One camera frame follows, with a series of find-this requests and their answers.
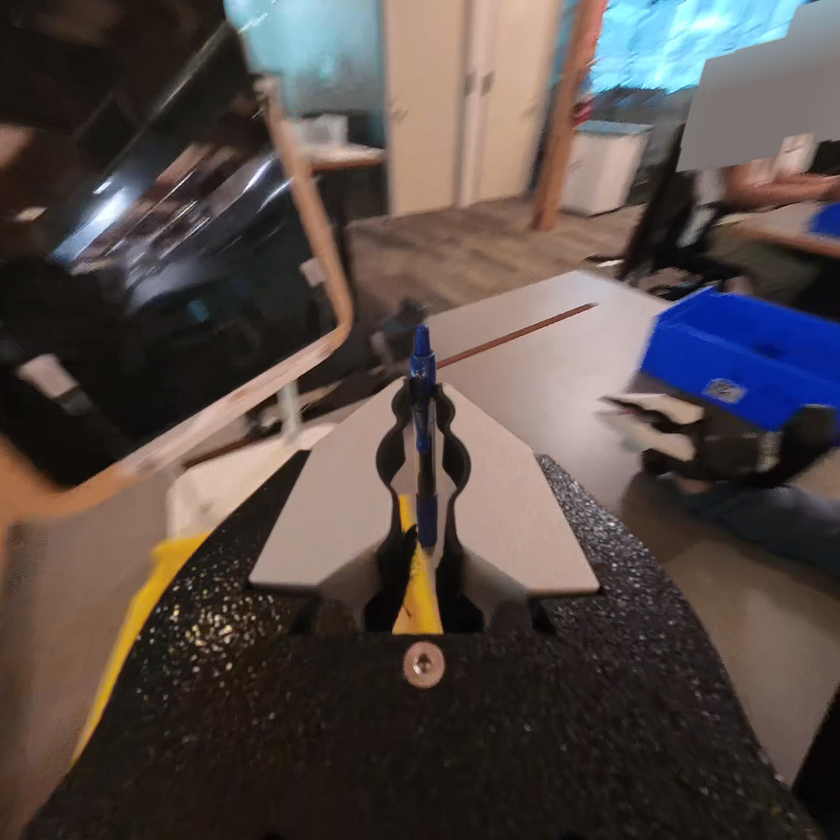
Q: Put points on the black device with screen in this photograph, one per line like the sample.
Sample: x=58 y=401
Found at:
x=397 y=334

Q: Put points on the small blue bin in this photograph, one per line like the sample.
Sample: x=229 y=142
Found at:
x=828 y=220

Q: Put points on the blue bin with tag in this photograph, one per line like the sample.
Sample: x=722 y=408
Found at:
x=741 y=354

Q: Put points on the blue pen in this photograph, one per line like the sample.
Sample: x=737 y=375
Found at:
x=422 y=358

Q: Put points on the clear plastic container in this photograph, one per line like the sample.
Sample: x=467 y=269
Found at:
x=321 y=130

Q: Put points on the wood-framed mirror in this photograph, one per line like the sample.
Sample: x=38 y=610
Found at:
x=164 y=229

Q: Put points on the yellow bin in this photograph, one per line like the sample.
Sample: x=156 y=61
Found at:
x=174 y=558

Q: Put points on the wooden post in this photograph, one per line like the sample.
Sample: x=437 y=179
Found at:
x=564 y=118

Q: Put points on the long wooden desk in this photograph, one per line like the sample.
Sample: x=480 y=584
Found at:
x=348 y=157

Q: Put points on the black partition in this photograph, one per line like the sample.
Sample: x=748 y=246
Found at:
x=669 y=210

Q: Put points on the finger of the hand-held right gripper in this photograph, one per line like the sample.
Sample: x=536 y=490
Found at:
x=656 y=403
x=663 y=443

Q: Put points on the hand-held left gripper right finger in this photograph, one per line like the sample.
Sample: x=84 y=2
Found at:
x=518 y=518

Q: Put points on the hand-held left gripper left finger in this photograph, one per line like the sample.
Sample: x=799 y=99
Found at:
x=321 y=518

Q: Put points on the cream door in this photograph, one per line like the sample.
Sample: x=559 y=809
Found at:
x=426 y=111
x=518 y=98

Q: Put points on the white recycling cabinet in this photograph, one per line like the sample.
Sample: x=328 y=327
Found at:
x=604 y=170

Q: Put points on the person's right forearm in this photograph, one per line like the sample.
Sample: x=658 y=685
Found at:
x=774 y=525

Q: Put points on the white mirror stand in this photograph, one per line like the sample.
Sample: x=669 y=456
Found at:
x=216 y=479

